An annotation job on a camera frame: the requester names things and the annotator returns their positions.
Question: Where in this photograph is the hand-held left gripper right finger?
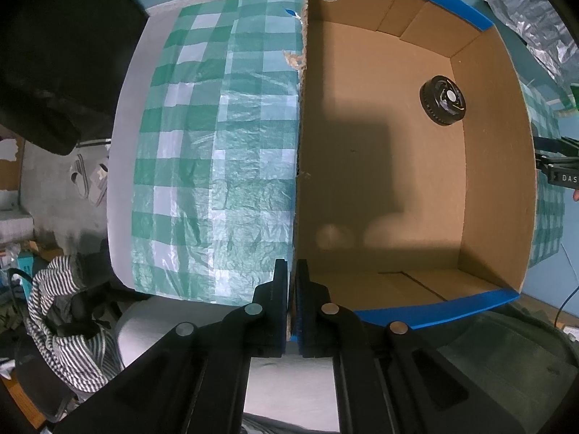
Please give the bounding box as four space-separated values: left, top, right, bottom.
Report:
296 259 528 434

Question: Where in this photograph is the black round fan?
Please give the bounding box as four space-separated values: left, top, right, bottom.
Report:
420 75 466 126

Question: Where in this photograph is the black bag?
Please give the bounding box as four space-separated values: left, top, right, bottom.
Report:
0 0 150 155

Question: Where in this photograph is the striped cloth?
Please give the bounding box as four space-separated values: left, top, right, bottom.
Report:
25 255 125 392

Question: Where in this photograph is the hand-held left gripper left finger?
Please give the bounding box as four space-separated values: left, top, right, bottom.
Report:
53 259 289 434

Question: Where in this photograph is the grey cloth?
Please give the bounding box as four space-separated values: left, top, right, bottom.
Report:
242 411 340 434

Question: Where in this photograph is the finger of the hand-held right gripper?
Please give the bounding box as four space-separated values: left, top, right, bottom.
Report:
535 153 579 166
533 136 579 154

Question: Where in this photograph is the silver foil bag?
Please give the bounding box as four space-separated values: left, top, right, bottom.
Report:
482 0 579 111

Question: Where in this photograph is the olive green clothing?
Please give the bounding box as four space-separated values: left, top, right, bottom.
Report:
434 303 579 434

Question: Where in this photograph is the cardboard box with blue rim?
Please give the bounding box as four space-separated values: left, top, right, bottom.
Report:
289 0 539 340

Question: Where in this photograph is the white foam box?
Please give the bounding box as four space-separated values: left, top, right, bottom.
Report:
0 210 34 256

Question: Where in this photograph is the green checkered tablecloth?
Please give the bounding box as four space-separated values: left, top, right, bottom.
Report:
129 0 566 306

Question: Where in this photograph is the black cable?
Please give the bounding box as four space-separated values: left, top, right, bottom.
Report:
554 280 579 326

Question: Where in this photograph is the white slipper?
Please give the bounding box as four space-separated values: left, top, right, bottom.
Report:
88 163 110 206
70 154 92 200

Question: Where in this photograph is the teal small box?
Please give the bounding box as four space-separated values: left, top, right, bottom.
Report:
18 253 36 281

